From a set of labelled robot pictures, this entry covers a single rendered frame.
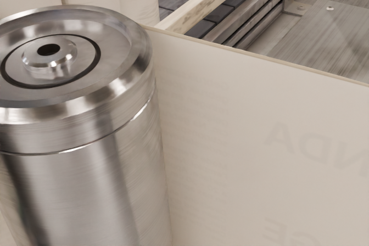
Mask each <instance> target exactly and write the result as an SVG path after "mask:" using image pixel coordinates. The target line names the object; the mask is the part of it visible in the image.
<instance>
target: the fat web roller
mask: <svg viewBox="0 0 369 246"><path fill-rule="evenodd" d="M0 212H1V214H2V216H3V218H4V220H5V222H6V224H7V226H8V228H9V230H10V232H11V234H12V236H13V238H14V241H15V243H16V245H17V246H173V241H172V231H171V221H170V210H169V200H168V194H167V184H166V173H165V163H164V153H163V143H162V137H161V127H160V116H159V106H158V96H157V90H156V79H155V69H154V59H153V49H152V42H151V40H150V37H149V35H148V34H147V32H146V31H145V29H144V28H143V27H142V26H141V25H140V24H138V23H136V22H135V21H133V20H132V19H130V18H128V17H127V16H125V15H123V14H121V13H119V12H116V11H114V10H111V9H107V8H103V7H98V6H93V5H82V4H67V5H53V6H48V7H42V8H36V9H31V10H27V11H24V12H21V13H17V14H14V15H11V16H8V17H6V18H3V19H1V20H0Z"/></svg>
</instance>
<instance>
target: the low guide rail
mask: <svg viewBox="0 0 369 246"><path fill-rule="evenodd" d="M224 1H225V0H189V1H188V2H186V3H185V4H184V5H182V6H181V7H179V8H178V9H177V10H175V11H174V12H173V13H171V14H170V15H169V16H167V17H166V18H165V19H163V20H162V21H161V22H159V23H158V24H156V25H155V26H154V27H156V28H159V29H163V30H167V31H171V32H175V33H179V34H182V35H183V34H185V33H186V32H187V31H188V30H189V29H191V28H192V27H193V26H194V25H195V24H197V23H198V22H200V21H201V20H202V19H203V18H204V17H206V16H207V15H208V14H209V13H210V12H212V11H213V10H214V9H215V8H217V7H218V6H219V5H220V4H221V3H223V2H224Z"/></svg>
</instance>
